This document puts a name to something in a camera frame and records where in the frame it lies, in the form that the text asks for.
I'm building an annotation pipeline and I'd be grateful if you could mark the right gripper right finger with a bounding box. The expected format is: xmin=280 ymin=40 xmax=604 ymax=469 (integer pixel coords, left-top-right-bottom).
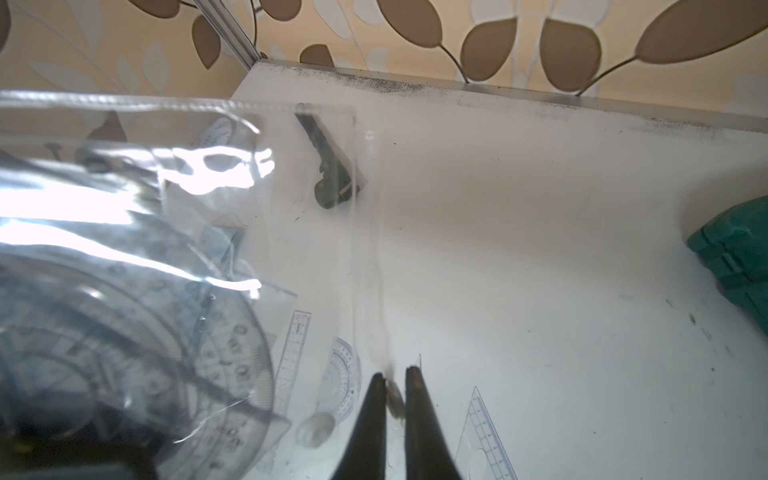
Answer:
xmin=404 ymin=366 xmax=461 ymax=480

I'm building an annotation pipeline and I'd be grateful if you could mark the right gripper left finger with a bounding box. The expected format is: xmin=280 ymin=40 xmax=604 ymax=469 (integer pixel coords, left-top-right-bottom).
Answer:
xmin=331 ymin=373 xmax=387 ymax=480

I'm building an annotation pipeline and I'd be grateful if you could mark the clear triangle ruler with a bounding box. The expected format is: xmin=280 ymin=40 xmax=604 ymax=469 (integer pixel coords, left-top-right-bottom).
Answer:
xmin=454 ymin=387 xmax=518 ymax=480

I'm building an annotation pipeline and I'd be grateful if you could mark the clear protractor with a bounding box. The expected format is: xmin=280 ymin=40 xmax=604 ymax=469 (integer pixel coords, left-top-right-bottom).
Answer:
xmin=315 ymin=337 xmax=362 ymax=424

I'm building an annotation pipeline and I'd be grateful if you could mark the clear straight ruler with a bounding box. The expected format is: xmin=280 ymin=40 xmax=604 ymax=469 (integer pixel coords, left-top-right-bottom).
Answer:
xmin=256 ymin=310 xmax=311 ymax=475

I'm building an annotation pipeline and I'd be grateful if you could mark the green plastic tool case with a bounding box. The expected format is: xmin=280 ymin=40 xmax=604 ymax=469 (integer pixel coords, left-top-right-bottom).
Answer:
xmin=686 ymin=196 xmax=767 ymax=331

